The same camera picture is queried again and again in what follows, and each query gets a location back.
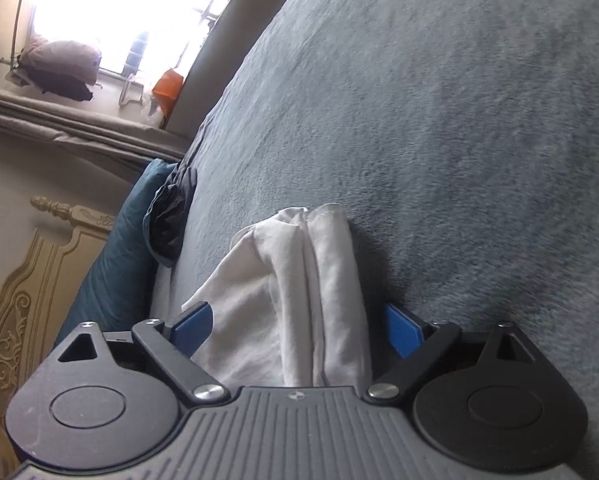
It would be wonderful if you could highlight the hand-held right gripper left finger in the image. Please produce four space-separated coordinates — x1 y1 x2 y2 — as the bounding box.
56 301 231 405

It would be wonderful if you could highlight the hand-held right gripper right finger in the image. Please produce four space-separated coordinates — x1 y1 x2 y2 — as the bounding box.
365 303 539 404

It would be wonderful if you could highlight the white button shirt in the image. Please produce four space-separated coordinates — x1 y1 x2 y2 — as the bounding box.
180 203 375 391

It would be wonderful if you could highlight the teal pillow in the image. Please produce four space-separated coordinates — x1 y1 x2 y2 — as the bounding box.
54 158 174 348

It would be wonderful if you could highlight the black mesh garment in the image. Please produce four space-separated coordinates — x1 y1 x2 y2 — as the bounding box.
149 185 187 261

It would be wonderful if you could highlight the dark grey garment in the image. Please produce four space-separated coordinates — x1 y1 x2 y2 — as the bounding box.
166 165 200 201

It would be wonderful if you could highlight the cream carved headboard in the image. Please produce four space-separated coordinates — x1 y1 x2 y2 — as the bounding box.
0 196 116 466

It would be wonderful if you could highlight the grey bed blanket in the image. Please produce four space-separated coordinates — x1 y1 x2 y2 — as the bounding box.
149 0 599 480

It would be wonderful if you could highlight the white plastic bag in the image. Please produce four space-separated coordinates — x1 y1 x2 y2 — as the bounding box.
142 95 162 128

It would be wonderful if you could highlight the orange bag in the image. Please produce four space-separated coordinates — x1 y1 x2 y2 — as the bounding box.
152 69 186 115

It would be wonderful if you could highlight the metal window rack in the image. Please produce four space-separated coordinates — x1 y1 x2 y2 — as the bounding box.
119 72 145 108

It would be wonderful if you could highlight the grey curtain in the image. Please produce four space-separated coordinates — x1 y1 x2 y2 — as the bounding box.
0 82 196 173

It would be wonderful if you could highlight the hanging dark garment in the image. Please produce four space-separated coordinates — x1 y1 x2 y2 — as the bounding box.
22 67 96 103

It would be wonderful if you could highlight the hanging pillow and dark cloth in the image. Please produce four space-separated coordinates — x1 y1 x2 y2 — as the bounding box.
18 35 102 83

